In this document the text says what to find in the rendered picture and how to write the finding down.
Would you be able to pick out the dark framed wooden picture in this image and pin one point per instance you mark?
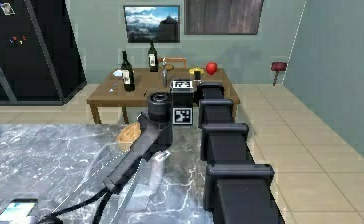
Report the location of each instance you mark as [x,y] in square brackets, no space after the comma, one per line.
[223,16]

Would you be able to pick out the pale blue small dish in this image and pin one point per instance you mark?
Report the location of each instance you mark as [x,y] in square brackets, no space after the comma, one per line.
[117,73]

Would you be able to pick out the yellow bowl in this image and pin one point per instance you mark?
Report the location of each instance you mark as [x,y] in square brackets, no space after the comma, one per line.
[196,70]

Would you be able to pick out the brown bread loaf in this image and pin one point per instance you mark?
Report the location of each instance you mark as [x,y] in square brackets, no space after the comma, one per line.
[169,67]

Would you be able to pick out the black fridge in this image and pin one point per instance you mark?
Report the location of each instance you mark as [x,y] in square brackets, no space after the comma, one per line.
[30,56]

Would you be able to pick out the black phone pale screen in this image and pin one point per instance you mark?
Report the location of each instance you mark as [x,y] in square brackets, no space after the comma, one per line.
[16,210]

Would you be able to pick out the pale paper on fridge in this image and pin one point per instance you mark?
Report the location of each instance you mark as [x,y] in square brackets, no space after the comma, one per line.
[7,8]

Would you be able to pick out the brown wooden chair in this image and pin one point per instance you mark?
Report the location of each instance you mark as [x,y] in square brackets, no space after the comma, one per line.
[176,60]

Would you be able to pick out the black cup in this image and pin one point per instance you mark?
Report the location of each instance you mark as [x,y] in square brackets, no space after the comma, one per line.
[197,76]

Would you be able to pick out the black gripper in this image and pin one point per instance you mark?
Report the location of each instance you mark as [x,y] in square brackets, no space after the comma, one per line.
[158,113]

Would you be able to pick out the red apple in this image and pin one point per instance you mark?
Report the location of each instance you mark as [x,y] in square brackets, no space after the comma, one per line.
[211,68]

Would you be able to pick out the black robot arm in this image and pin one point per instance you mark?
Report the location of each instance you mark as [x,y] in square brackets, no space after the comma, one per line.
[236,200]

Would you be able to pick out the brown pie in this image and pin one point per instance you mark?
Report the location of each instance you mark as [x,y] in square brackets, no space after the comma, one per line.
[130,133]

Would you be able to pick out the dark red mallet-shaped object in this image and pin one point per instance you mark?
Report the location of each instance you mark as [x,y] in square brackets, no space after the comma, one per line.
[278,66]

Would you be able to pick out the framed mountain landscape picture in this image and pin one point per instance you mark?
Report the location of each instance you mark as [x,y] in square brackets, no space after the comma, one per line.
[151,24]

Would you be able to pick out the dark wine bottle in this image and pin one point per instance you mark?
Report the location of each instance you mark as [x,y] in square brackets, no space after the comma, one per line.
[152,60]
[127,75]

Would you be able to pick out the silver shaker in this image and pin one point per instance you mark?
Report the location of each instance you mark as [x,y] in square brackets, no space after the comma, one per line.
[164,75]

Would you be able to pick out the brown wooden table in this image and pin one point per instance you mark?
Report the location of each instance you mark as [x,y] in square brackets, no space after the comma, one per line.
[140,96]

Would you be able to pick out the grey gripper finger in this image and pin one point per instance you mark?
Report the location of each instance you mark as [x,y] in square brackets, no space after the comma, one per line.
[101,208]
[85,201]

